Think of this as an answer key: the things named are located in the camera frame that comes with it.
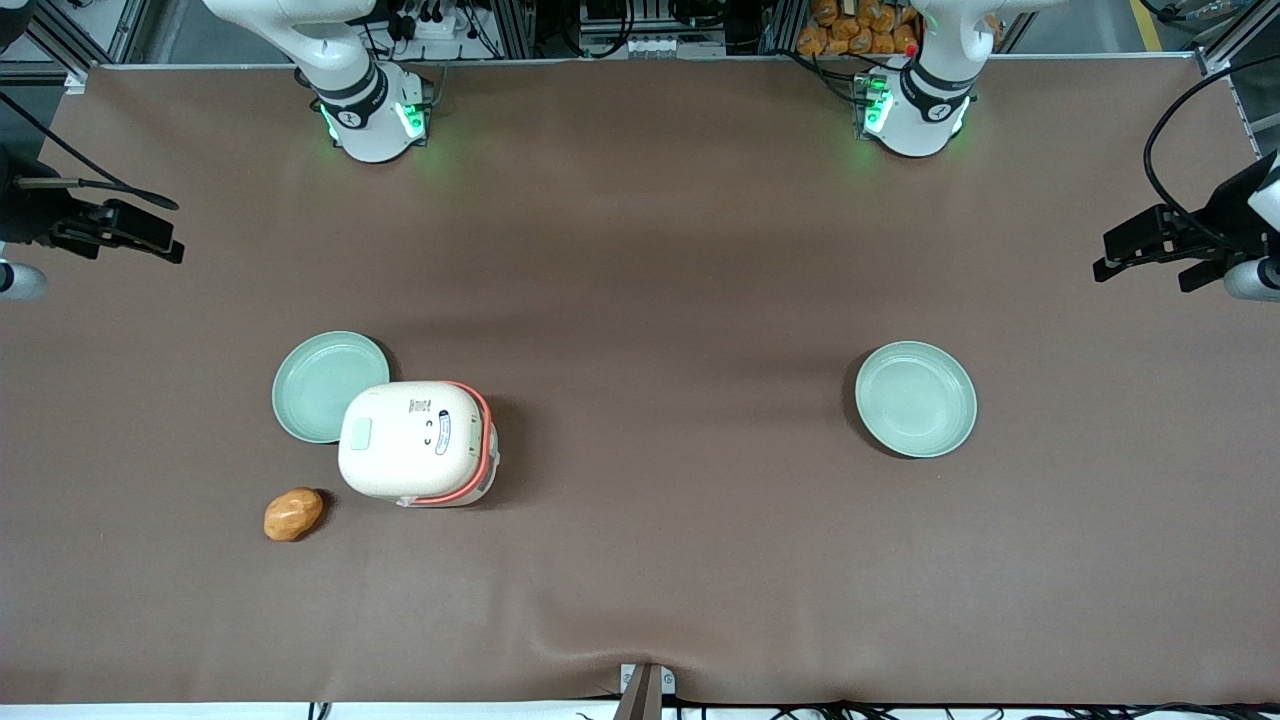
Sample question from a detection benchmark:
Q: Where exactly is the aluminium frame profile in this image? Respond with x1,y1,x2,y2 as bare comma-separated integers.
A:
0,0,153,93
1193,0,1280,161

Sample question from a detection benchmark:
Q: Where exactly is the grey metal camera mount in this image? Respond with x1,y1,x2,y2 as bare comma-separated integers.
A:
613,662,678,720

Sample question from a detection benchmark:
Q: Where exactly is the pale green round plate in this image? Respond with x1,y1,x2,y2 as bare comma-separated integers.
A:
271,331,392,445
854,341,978,460

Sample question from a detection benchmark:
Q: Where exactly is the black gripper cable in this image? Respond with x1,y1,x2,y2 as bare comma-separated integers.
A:
1143,64,1280,253
0,92,182,212

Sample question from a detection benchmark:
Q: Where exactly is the pile of orange buns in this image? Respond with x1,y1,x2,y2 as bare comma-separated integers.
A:
796,0,922,58

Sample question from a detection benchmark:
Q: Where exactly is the brown table mat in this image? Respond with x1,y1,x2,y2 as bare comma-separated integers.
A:
0,55,1280,707

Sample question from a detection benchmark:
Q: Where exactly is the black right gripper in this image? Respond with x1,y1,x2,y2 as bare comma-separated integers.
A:
0,148,187,265

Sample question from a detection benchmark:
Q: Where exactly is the white rice cooker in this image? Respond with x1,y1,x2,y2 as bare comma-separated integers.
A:
337,379,500,510

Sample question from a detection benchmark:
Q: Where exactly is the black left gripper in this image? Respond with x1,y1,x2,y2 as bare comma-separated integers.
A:
1092,150,1280,293

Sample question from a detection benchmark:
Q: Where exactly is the brown potato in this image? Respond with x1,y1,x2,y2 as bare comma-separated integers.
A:
263,487,326,543

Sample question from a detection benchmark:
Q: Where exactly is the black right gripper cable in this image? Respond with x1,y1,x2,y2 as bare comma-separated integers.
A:
0,92,182,212

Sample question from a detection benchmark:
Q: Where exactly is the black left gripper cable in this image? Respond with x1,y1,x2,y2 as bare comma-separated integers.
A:
1143,64,1280,253

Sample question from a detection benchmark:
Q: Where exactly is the white power strip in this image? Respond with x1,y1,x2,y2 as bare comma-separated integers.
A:
393,0,478,47

